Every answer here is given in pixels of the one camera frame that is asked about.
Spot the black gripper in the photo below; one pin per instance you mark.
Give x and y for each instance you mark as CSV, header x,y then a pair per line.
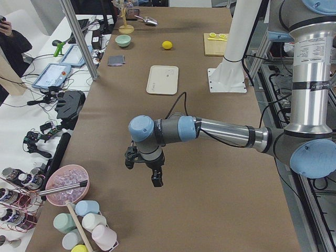
x,y
154,165

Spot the yellow lemon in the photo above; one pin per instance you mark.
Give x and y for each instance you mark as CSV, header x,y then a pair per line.
x,y
167,45

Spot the cream rabbit tray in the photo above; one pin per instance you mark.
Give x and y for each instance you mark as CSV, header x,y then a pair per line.
x,y
162,80

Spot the pink cup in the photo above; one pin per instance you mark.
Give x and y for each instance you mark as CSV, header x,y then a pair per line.
x,y
104,237

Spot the white cup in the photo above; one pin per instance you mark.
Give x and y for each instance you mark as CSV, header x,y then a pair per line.
x,y
90,221

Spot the blue cup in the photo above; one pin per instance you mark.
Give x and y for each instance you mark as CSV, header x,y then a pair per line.
x,y
84,207

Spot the pink bowl with ice cubes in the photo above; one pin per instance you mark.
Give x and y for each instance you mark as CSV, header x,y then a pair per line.
x,y
65,176

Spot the wooden stick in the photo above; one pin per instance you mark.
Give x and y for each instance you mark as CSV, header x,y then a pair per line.
x,y
71,210

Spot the yellow cup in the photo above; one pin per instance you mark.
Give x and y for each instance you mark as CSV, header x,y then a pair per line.
x,y
80,248

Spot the grey-blue cup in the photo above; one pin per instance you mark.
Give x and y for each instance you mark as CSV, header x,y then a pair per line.
x,y
71,239

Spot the green cup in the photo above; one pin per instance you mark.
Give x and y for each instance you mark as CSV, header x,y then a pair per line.
x,y
64,223

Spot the metal tongs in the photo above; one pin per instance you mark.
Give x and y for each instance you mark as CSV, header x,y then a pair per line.
x,y
63,188

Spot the black gripper part on desk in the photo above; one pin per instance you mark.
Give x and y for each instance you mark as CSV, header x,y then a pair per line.
x,y
69,104

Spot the grey folded cloth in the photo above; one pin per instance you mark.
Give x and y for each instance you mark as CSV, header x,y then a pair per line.
x,y
117,60

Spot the wooden cutting board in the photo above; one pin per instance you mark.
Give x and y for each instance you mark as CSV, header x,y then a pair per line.
x,y
214,48

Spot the mint green bowl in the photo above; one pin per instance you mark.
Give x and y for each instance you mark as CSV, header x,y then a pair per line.
x,y
123,40

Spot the teach pendant tablet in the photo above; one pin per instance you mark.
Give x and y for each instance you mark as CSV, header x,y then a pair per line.
x,y
73,57
54,75

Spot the yellow plastic knife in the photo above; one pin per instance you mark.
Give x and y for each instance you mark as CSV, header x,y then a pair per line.
x,y
217,39

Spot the wooden mug tree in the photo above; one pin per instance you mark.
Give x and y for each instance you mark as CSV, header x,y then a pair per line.
x,y
125,28

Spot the metal scoop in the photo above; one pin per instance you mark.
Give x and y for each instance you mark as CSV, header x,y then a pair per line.
x,y
148,20

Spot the white pedestal base plate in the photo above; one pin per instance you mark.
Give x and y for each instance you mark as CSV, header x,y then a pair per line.
x,y
227,77

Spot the copper wire bottle rack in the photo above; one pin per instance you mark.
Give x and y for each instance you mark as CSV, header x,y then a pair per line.
x,y
20,204

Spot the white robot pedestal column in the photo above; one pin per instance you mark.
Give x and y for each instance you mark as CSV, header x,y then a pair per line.
x,y
245,18

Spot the aluminium frame post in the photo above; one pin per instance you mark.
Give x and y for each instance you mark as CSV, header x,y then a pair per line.
x,y
75,28

